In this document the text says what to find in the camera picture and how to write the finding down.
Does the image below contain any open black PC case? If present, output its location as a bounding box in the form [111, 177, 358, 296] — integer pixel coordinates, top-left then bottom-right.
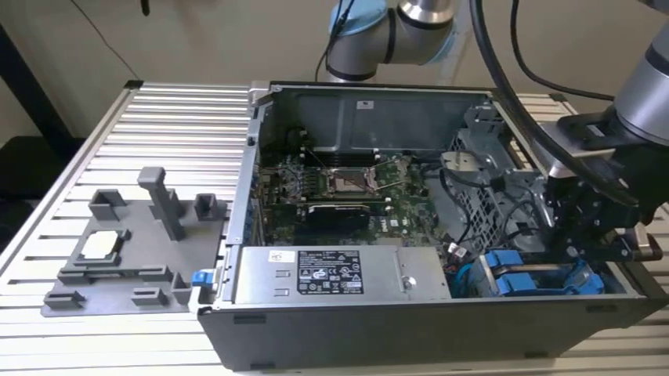
[195, 80, 669, 372]

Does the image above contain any black disk wire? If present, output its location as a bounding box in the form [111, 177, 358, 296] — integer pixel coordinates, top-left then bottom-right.
[498, 193, 551, 242]
[437, 166, 490, 262]

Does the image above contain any metal disk bay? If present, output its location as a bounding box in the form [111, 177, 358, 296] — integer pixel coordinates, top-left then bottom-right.
[441, 103, 628, 299]

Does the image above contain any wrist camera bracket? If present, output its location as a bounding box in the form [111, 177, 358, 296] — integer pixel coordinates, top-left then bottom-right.
[537, 111, 621, 179]

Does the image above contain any silver CPU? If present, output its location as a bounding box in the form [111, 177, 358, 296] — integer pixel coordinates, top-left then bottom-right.
[76, 230, 128, 262]

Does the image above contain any blue case latch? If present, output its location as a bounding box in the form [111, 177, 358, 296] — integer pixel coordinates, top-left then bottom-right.
[191, 269, 218, 290]

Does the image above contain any green motherboard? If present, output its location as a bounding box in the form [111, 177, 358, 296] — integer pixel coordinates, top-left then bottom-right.
[258, 152, 450, 251]

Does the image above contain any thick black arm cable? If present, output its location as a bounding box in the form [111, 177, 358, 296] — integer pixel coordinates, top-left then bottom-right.
[511, 0, 618, 101]
[469, 0, 640, 208]

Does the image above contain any black graphics card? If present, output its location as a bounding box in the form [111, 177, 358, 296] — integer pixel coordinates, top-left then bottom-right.
[294, 201, 372, 244]

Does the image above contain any blue disk carrier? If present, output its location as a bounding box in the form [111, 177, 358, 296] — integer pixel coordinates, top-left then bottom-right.
[493, 273, 606, 298]

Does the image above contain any dark furniture frame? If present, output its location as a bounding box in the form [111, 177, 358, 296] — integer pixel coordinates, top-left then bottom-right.
[0, 23, 84, 204]

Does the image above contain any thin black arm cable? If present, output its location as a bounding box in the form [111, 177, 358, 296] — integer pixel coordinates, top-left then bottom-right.
[314, 0, 358, 81]

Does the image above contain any grey parts rack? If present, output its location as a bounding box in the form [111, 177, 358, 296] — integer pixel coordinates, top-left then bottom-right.
[40, 166, 232, 317]

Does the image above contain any thin wire on wall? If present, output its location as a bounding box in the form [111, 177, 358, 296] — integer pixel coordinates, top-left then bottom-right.
[69, 0, 132, 82]

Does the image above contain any hard disk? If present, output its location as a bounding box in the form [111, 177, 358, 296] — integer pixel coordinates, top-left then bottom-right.
[483, 249, 602, 276]

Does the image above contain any blue disk wire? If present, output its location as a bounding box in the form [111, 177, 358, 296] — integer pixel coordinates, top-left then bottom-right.
[450, 261, 475, 299]

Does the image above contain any silver power supply unit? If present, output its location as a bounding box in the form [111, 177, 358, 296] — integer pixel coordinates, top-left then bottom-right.
[232, 245, 454, 307]

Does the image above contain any CPU socket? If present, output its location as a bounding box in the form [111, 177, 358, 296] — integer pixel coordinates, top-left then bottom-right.
[316, 164, 391, 196]

